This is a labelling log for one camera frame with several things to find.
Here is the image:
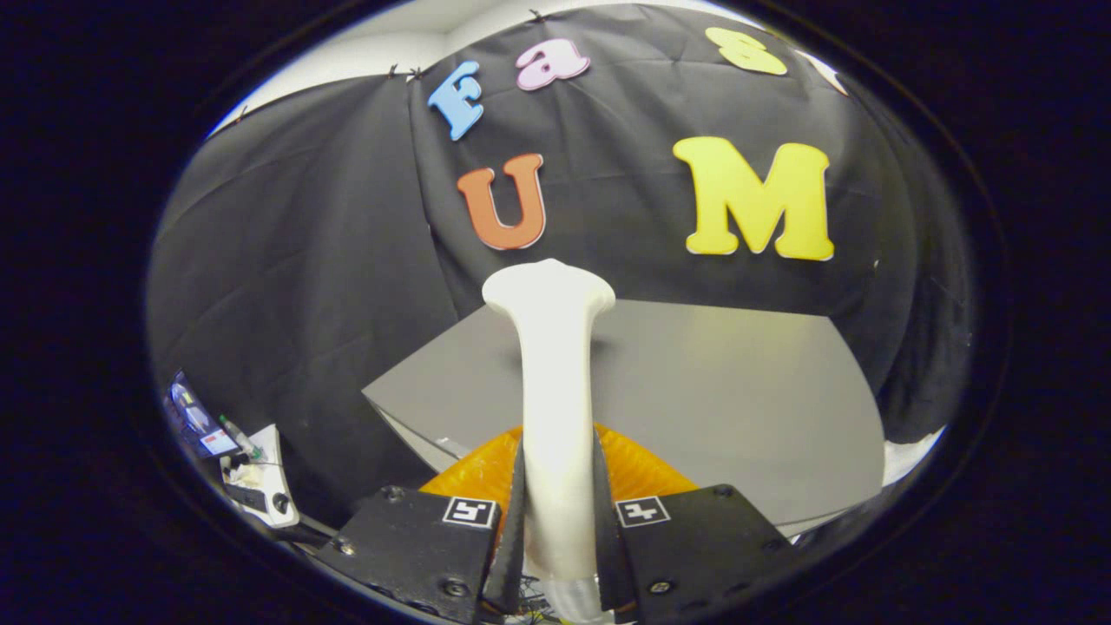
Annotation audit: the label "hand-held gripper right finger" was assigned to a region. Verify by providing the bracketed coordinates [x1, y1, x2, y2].
[593, 424, 795, 625]

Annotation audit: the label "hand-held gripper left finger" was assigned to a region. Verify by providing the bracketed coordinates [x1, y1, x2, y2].
[317, 425, 528, 625]

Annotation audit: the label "white garment steamer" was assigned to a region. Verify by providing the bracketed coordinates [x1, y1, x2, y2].
[482, 259, 617, 624]

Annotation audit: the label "grey cabinet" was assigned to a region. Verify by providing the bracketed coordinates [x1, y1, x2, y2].
[362, 299, 886, 539]

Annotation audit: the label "white side table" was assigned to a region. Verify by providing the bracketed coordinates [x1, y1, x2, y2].
[220, 424, 301, 529]

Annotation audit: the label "black backdrop cloth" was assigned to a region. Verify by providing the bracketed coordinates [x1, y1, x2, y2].
[146, 4, 973, 530]

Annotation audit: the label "thin black floor cables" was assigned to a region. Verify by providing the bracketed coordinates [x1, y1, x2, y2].
[519, 577, 556, 622]

